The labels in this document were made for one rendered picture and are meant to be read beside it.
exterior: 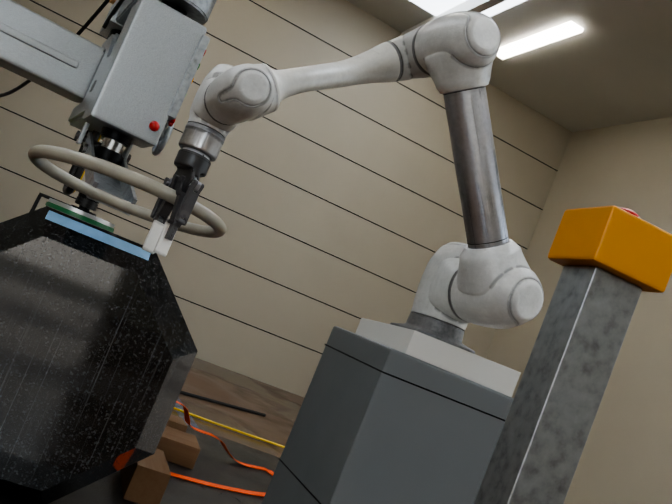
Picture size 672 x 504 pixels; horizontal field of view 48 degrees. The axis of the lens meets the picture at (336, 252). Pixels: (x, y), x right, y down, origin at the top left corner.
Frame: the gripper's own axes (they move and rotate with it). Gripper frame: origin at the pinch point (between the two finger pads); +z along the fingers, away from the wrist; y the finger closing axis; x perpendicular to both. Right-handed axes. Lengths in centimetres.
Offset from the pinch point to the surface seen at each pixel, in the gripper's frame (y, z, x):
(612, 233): -97, -15, -8
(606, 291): -96, -8, -12
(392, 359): -26, 5, -54
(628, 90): 236, -357, -526
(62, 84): 142, -54, -13
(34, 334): 58, 31, -8
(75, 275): 56, 12, -11
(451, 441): -33, 18, -76
